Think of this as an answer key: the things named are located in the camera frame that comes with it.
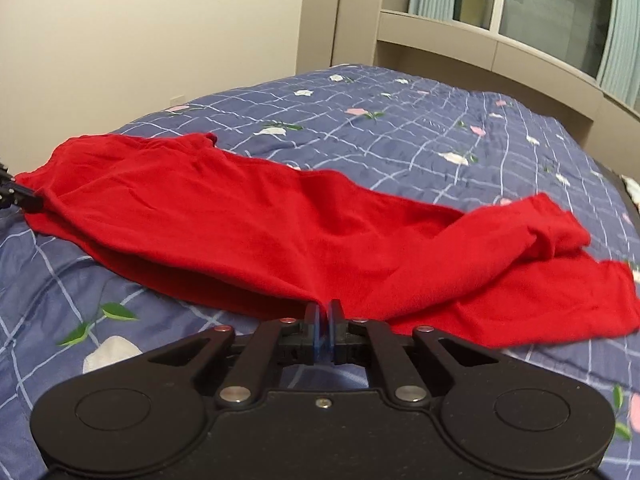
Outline beige window cabinet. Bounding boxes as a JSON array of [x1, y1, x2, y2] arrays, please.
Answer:
[[296, 0, 639, 158]]

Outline red pants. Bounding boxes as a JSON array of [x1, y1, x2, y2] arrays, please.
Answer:
[[16, 133, 639, 348]]

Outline blue floral checked quilt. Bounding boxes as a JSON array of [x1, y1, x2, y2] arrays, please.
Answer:
[[1, 64, 639, 479]]

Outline window with white frame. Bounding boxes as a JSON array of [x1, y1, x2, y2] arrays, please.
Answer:
[[454, 0, 612, 77]]

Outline light blue curtain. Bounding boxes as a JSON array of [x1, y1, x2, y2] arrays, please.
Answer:
[[408, 0, 639, 106]]

